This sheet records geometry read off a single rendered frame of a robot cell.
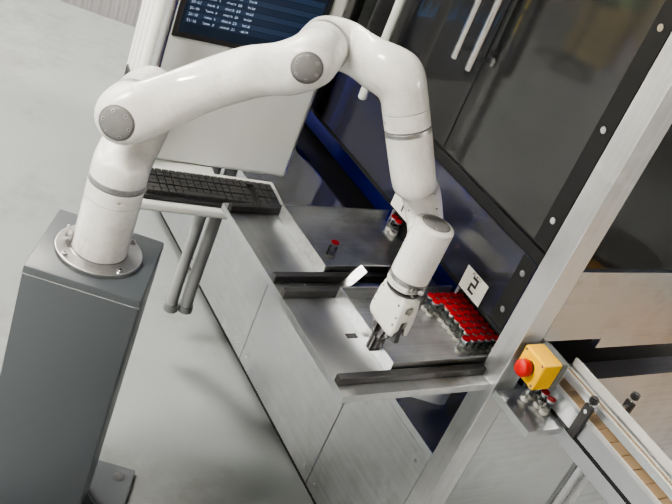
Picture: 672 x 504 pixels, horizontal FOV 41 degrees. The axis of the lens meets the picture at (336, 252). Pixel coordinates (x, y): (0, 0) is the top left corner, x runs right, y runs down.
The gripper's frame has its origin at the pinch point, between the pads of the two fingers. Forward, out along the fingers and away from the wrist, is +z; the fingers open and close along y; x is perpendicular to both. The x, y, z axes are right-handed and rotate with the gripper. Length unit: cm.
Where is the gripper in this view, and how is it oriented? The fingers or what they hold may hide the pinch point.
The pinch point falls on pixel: (376, 341)
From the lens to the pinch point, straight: 197.3
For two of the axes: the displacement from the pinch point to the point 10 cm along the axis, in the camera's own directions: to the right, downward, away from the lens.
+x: -8.3, -0.3, -5.5
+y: -4.2, -6.1, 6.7
